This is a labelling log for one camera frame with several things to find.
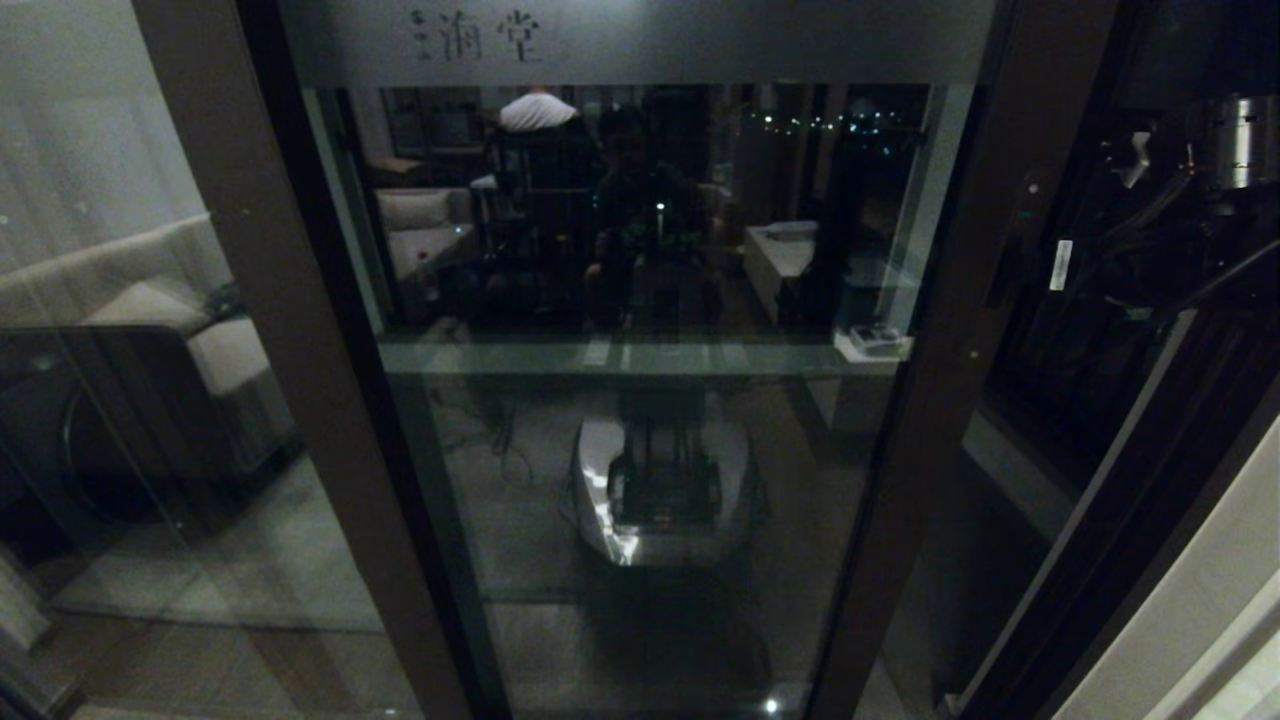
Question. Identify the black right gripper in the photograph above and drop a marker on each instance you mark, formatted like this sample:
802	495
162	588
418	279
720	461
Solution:
1180	230

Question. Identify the brown framed sliding glass door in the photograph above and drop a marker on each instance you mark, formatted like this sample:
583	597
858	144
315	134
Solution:
950	400

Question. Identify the brown framed fixed glass panel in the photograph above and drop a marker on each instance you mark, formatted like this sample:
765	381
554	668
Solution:
300	350

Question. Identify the dark brown door jamb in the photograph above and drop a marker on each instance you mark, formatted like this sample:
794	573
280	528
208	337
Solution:
1130	520

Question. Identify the grey stone window sill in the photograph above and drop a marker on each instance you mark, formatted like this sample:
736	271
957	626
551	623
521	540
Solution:
1020	470

